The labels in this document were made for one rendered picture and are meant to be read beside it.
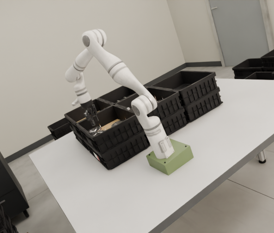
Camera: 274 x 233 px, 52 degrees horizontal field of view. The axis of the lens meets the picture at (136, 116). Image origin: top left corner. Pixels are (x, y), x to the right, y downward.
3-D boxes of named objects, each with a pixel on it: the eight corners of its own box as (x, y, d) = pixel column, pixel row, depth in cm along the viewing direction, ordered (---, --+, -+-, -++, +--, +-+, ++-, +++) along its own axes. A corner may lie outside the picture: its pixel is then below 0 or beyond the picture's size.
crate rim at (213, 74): (217, 75, 181) (216, 71, 181) (181, 95, 172) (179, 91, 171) (181, 73, 217) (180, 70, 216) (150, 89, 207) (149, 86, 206)
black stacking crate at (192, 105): (225, 103, 188) (220, 87, 184) (190, 124, 179) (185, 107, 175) (189, 97, 224) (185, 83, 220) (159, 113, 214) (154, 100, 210)
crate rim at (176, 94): (180, 95, 172) (179, 91, 171) (140, 117, 162) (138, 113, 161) (149, 89, 207) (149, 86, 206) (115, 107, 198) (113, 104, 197)
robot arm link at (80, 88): (84, 90, 174) (74, 96, 168) (74, 66, 169) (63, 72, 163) (91, 88, 170) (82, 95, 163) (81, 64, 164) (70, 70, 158)
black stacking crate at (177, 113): (190, 124, 179) (185, 107, 175) (152, 146, 169) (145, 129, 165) (159, 113, 214) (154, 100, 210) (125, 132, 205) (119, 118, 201)
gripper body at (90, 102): (88, 101, 165) (94, 114, 168) (92, 95, 172) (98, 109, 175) (77, 104, 167) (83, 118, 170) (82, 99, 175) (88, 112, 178)
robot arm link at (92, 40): (83, 27, 135) (114, 66, 130) (98, 24, 141) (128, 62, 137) (77, 41, 141) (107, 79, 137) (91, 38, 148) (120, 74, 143)
